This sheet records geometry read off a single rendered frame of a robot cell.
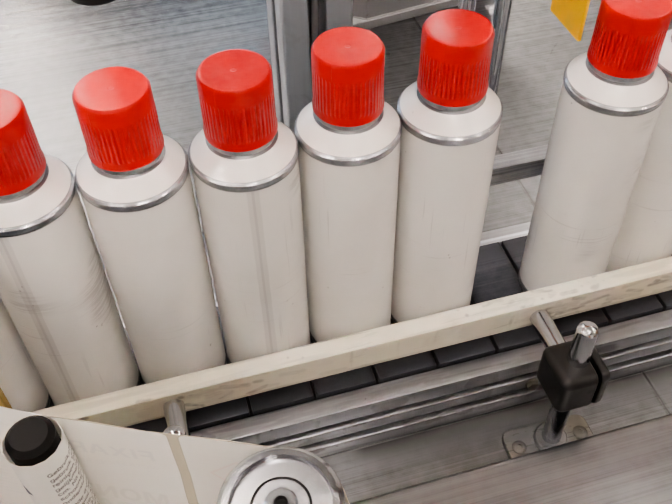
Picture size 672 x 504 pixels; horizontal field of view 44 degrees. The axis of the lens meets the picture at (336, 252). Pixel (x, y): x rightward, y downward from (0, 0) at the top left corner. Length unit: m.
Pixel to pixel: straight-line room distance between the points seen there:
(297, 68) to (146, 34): 0.37
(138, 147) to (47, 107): 0.44
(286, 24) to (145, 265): 0.18
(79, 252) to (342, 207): 0.13
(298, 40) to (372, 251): 0.15
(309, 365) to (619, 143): 0.20
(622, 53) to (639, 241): 0.15
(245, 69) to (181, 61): 0.47
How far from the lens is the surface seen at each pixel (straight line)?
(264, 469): 0.26
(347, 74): 0.37
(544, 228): 0.50
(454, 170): 0.41
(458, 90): 0.39
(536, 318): 0.50
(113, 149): 0.37
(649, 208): 0.52
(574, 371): 0.47
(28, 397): 0.49
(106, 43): 0.88
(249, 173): 0.37
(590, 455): 0.49
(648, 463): 0.50
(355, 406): 0.49
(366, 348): 0.47
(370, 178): 0.39
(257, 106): 0.36
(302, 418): 0.49
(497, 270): 0.56
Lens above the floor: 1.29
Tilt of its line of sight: 48 degrees down
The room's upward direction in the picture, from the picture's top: 1 degrees counter-clockwise
